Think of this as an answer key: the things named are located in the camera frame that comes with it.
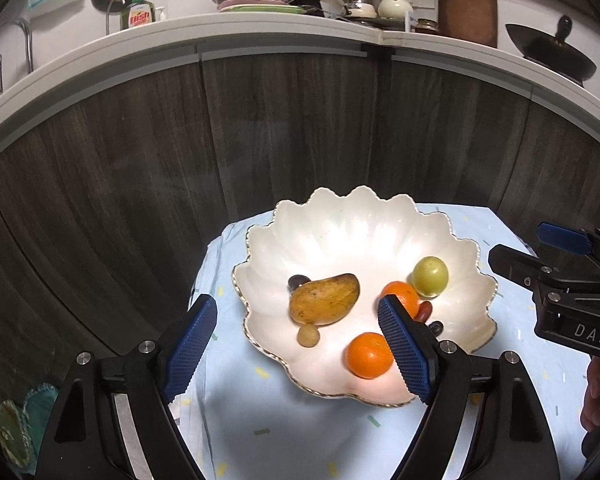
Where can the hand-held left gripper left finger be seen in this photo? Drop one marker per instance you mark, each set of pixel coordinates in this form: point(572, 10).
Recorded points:
point(190, 347)

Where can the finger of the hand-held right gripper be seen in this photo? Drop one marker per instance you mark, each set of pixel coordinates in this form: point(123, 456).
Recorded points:
point(562, 238)
point(517, 265)

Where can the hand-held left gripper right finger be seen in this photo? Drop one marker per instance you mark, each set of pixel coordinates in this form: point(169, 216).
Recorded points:
point(405, 350)

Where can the orange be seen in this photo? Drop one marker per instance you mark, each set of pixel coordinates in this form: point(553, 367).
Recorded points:
point(369, 356)
point(402, 297)

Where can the dark grape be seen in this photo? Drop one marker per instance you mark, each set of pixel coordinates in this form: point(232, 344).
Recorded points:
point(435, 328)
point(296, 282)

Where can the red-brown date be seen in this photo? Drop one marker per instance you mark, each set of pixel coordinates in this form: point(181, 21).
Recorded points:
point(424, 311)

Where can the round green citrus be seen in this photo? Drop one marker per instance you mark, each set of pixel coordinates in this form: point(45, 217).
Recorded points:
point(430, 273)

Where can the yellow mango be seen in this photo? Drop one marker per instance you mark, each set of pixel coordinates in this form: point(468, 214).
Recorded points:
point(325, 297)

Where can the brown longan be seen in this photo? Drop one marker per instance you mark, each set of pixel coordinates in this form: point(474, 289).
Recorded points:
point(308, 336)

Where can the white shell-shaped bowl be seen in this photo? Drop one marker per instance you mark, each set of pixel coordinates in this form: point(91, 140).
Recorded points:
point(340, 230)

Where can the light blue patterned tablecloth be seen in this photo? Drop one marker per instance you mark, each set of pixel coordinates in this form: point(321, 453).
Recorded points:
point(290, 435)

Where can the teal round coaster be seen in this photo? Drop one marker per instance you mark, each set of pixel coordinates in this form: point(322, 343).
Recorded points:
point(42, 397)

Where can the black wok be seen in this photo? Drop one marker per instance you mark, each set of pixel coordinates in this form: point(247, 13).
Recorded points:
point(555, 55)

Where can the green round coaster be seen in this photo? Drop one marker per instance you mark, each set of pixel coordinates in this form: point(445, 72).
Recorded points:
point(12, 432)

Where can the dark wooden cabinet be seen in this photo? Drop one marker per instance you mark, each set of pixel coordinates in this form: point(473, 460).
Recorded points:
point(130, 160)

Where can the brown wooden cutting board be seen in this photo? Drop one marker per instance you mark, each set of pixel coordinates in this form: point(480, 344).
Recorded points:
point(467, 5)

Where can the small glass jar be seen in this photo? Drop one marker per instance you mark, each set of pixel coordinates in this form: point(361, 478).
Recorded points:
point(426, 26)

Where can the white countertop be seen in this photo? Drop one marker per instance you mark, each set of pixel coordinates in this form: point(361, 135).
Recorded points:
point(280, 27)

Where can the small white bottle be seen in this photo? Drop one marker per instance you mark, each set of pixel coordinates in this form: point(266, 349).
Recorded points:
point(160, 14)

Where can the green dish soap bottle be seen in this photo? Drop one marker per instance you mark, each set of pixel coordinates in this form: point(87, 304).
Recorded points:
point(139, 12)

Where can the pink plate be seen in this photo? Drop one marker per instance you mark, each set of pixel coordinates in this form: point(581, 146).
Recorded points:
point(230, 6)

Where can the green plate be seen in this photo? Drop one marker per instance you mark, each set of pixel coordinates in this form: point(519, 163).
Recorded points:
point(280, 9)

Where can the metal faucet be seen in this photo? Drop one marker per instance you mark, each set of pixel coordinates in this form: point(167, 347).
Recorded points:
point(22, 35)

